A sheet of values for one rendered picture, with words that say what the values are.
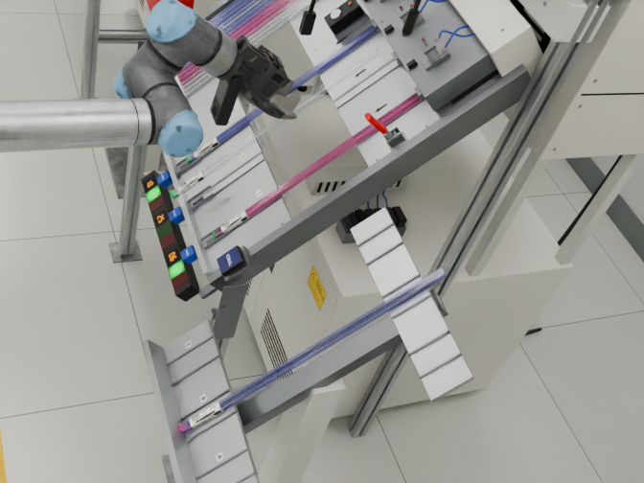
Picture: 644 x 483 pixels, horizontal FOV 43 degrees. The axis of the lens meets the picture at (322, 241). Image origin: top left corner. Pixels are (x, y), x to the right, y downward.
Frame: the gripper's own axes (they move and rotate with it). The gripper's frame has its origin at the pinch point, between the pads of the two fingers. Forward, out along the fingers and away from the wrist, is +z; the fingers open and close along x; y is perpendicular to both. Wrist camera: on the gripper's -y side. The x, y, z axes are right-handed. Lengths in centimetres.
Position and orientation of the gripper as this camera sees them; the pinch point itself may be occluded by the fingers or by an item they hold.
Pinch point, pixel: (287, 113)
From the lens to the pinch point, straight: 162.7
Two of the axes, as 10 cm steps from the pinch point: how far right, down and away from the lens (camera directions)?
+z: 6.1, 3.1, 7.3
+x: -3.4, -7.4, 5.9
